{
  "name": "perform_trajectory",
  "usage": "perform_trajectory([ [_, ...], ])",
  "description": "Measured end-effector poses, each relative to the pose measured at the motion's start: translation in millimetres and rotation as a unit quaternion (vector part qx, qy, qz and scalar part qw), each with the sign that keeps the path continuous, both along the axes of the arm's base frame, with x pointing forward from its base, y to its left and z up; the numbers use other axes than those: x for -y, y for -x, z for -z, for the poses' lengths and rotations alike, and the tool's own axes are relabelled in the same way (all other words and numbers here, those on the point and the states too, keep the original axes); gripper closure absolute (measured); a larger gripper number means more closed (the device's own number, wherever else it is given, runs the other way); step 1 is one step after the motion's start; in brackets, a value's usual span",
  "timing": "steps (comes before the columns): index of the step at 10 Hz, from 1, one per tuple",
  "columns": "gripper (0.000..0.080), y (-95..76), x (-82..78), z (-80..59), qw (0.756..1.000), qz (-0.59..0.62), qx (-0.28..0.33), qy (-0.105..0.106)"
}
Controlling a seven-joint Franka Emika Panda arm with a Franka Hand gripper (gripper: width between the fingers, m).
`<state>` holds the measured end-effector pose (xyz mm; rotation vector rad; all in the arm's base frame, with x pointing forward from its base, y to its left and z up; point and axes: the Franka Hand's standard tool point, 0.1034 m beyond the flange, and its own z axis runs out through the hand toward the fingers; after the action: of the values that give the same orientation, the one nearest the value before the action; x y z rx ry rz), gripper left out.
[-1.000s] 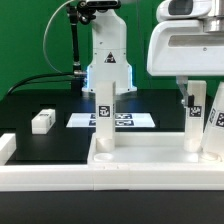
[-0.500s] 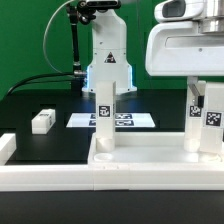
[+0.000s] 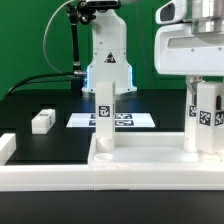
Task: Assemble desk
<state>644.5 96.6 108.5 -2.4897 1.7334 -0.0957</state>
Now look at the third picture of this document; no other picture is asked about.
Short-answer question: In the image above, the fiducial marker sheet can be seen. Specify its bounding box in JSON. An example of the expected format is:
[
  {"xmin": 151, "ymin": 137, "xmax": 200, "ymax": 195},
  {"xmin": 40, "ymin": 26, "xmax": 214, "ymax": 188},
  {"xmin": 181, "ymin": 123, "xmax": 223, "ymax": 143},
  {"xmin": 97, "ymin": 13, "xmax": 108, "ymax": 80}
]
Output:
[{"xmin": 65, "ymin": 112, "xmax": 156, "ymax": 128}]

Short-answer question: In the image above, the grey curved cable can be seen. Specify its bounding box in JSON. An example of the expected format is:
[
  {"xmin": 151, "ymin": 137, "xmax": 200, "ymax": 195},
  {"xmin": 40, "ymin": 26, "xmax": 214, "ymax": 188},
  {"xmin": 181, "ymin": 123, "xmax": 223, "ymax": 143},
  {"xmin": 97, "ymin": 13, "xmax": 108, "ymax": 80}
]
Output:
[{"xmin": 41, "ymin": 0, "xmax": 78, "ymax": 75}]

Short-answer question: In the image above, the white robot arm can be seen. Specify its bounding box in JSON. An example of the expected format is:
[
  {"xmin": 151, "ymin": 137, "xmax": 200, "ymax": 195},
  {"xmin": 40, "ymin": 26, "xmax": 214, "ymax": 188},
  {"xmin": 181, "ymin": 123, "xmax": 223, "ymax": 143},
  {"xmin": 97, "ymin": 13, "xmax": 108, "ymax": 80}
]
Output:
[{"xmin": 85, "ymin": 0, "xmax": 224, "ymax": 102}]

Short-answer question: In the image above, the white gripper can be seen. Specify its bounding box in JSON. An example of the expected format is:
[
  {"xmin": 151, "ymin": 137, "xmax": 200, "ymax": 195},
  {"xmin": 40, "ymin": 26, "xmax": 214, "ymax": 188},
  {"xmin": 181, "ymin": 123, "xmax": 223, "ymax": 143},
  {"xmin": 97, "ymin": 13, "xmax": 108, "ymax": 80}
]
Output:
[{"xmin": 154, "ymin": 23, "xmax": 224, "ymax": 106}]

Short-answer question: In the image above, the white U-shaped fence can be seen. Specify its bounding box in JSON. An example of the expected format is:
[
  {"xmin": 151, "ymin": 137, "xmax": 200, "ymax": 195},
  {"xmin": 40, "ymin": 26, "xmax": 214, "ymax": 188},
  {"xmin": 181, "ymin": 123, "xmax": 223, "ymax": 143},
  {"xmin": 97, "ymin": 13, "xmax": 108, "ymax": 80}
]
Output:
[{"xmin": 0, "ymin": 134, "xmax": 224, "ymax": 191}]

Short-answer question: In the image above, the white desk top panel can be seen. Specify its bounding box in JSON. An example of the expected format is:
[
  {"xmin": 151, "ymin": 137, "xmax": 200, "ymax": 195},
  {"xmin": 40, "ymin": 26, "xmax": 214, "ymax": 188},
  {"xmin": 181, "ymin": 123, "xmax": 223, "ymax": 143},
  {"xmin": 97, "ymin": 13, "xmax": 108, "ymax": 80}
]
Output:
[{"xmin": 88, "ymin": 132, "xmax": 224, "ymax": 164}]

